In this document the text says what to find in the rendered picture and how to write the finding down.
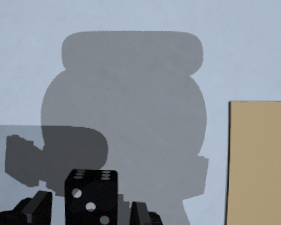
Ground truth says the black die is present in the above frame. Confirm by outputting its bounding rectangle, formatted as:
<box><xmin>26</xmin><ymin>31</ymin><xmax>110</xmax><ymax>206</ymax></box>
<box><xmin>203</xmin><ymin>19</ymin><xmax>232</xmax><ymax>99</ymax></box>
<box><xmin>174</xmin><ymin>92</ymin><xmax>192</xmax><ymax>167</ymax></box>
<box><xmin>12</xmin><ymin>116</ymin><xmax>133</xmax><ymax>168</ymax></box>
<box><xmin>64</xmin><ymin>169</ymin><xmax>118</xmax><ymax>225</ymax></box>

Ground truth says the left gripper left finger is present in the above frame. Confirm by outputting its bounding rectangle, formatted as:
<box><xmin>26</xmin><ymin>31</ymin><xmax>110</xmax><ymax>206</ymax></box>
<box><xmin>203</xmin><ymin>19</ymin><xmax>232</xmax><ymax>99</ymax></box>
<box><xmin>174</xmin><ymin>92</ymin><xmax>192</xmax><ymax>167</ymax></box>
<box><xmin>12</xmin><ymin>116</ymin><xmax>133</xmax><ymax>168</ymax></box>
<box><xmin>0</xmin><ymin>190</ymin><xmax>52</xmax><ymax>225</ymax></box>

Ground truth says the tan square mat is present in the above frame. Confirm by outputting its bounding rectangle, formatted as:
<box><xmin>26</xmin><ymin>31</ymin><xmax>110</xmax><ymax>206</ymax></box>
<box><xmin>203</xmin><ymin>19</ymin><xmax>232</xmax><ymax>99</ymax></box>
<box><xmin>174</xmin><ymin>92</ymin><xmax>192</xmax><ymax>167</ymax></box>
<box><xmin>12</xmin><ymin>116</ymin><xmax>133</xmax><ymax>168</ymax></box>
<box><xmin>225</xmin><ymin>101</ymin><xmax>281</xmax><ymax>225</ymax></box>

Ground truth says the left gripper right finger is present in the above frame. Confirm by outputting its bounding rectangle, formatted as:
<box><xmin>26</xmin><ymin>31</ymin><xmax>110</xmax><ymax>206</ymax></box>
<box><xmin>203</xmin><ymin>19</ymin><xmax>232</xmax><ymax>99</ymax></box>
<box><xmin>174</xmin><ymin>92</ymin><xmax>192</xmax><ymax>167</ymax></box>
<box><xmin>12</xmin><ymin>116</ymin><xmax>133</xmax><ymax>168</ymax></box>
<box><xmin>129</xmin><ymin>201</ymin><xmax>163</xmax><ymax>225</ymax></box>

